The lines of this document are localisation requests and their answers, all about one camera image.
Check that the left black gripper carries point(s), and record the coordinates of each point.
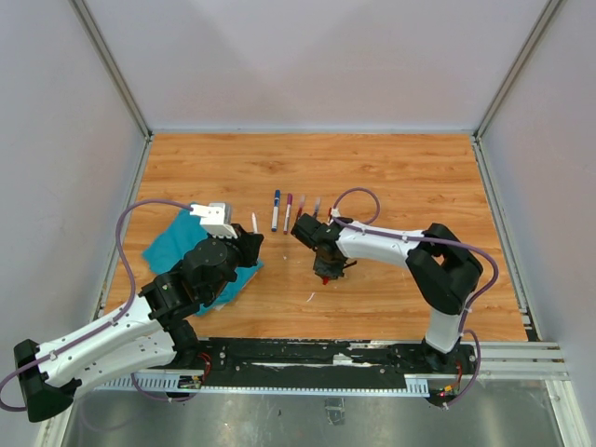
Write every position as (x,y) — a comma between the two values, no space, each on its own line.
(248,243)

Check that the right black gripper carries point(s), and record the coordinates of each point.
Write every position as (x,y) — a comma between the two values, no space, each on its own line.
(325,271)

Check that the white pen red end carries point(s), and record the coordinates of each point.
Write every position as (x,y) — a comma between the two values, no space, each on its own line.
(254,223)

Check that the white blue deli marker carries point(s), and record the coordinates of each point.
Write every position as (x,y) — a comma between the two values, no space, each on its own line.
(274,221)

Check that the pink transparent gel pen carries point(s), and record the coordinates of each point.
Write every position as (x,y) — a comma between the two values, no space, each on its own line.
(299,212)

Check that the white whiteboard marker purple end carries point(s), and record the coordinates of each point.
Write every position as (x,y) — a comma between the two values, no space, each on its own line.
(287,218)

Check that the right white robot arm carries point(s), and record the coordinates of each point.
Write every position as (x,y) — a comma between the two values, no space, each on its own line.
(444,269)

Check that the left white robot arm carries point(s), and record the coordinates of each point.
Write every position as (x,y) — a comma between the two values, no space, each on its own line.
(151,330)

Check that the teal cloth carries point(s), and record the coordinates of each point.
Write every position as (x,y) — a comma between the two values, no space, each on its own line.
(194,271)

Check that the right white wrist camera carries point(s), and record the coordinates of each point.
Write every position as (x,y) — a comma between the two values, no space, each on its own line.
(335,215)

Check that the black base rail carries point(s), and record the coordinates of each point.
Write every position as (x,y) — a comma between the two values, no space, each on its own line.
(269,363)

